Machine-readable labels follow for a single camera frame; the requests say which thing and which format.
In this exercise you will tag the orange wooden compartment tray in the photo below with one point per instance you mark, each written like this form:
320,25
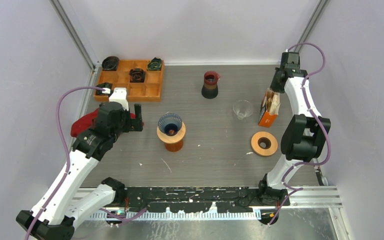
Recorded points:
149,91

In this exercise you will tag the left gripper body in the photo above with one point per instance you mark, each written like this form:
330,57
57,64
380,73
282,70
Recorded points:
125,125

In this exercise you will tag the red cloth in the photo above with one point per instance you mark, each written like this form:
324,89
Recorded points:
83,123

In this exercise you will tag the green coil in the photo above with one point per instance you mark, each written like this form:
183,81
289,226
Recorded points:
104,86
155,64

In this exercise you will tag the orange coffee filter box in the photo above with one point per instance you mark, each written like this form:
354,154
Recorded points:
269,108

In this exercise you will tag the red black carafe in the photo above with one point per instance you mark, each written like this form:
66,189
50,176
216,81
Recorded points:
210,85

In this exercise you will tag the green coil bottom left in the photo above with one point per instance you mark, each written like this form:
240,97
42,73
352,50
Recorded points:
104,86

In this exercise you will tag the orange glass carafe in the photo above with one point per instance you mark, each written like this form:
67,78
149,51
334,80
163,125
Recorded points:
174,147

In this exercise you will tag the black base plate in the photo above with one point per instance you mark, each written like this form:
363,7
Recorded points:
198,199

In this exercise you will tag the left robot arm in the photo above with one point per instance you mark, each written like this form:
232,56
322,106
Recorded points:
55,217

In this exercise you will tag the green coil top right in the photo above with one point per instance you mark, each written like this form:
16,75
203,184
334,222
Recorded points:
155,64

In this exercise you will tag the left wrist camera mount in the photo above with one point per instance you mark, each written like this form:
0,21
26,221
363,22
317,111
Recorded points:
118,95

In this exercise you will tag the blue glass dripper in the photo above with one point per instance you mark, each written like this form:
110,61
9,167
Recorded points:
170,124

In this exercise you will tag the clear glass dripper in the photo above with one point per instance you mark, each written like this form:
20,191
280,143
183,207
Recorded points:
243,109

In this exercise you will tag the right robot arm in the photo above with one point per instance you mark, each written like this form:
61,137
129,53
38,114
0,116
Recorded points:
305,135

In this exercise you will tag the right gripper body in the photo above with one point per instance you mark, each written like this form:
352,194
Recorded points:
276,86

